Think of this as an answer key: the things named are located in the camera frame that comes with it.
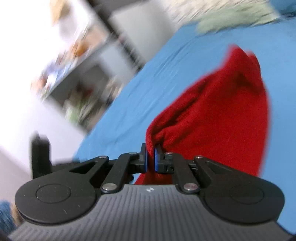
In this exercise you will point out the red knit garment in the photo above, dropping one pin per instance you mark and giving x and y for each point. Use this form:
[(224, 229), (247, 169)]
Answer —
[(223, 116)]

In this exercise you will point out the white wardrobe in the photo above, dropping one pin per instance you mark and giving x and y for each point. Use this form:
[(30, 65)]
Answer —
[(142, 27)]

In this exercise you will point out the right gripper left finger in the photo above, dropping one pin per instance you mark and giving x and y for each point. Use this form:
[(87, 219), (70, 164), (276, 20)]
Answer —
[(126, 165)]

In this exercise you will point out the white shelf unit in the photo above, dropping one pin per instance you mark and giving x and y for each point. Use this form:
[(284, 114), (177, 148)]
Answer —
[(84, 80)]

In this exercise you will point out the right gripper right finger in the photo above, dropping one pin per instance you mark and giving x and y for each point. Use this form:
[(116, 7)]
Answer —
[(169, 163)]

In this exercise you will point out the blue bed sheet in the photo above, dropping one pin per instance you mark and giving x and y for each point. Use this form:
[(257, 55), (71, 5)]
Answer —
[(189, 56)]

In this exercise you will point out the green folded cloth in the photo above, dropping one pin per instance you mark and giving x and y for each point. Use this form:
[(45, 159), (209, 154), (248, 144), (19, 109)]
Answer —
[(241, 15)]

